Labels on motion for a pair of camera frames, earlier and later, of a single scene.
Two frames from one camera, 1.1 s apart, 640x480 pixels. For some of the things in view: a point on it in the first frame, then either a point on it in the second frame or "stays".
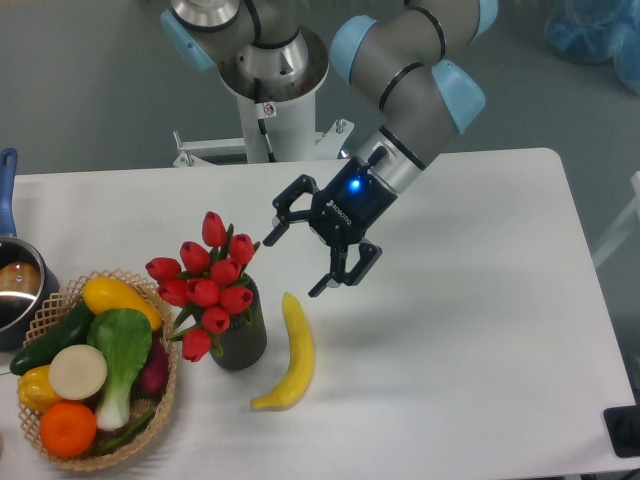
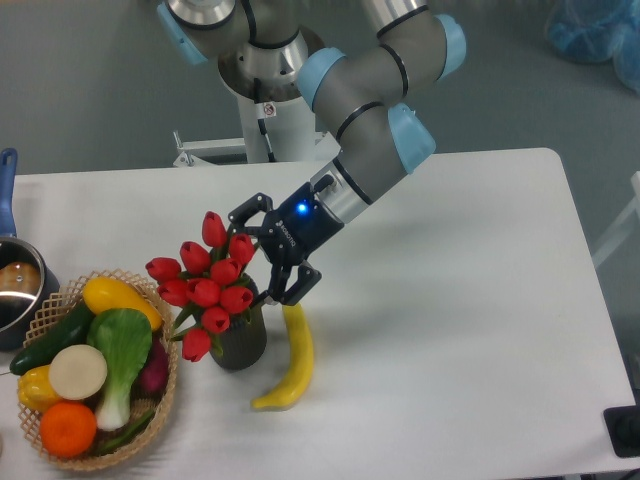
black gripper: (349, 205) → (287, 236)
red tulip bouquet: (209, 285) stays
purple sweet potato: (154, 374) stays
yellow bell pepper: (35, 390) stays
